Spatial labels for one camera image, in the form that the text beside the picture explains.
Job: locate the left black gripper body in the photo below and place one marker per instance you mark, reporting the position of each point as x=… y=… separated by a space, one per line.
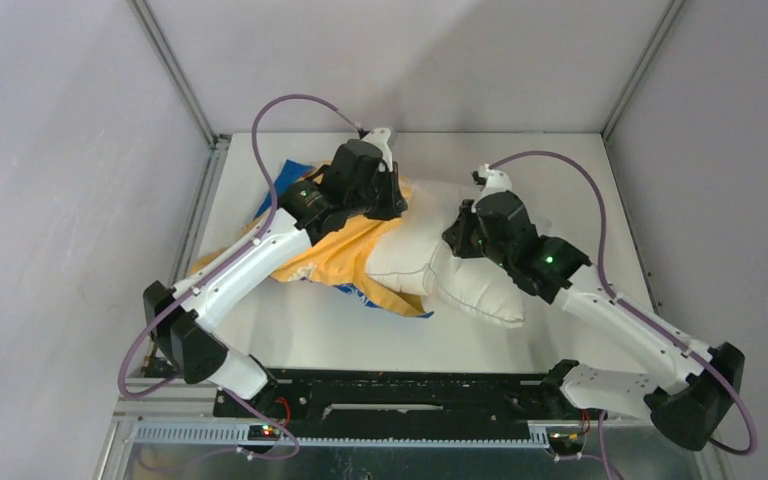
x=383 y=204

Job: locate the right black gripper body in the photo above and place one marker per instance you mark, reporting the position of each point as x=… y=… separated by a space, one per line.
x=468 y=240

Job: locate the white pillow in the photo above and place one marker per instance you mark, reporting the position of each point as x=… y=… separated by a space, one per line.
x=414 y=259

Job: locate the yellow and blue pillowcase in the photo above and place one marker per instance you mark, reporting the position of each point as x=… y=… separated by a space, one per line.
x=340 y=259

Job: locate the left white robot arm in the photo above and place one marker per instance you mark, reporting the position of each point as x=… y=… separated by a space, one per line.
x=361 y=180

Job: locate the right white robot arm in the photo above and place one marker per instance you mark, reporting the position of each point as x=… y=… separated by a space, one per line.
x=687 y=385

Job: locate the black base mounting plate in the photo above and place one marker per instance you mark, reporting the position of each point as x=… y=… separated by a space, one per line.
x=414 y=406

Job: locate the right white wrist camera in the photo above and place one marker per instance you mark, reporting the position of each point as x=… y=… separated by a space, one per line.
x=491 y=181

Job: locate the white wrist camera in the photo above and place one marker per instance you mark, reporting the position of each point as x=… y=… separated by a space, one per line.
x=382 y=138
x=491 y=181

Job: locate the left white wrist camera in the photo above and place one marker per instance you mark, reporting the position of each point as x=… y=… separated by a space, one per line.
x=382 y=138

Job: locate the aluminium frame rail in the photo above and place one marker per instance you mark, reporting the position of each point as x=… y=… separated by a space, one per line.
x=186 y=431

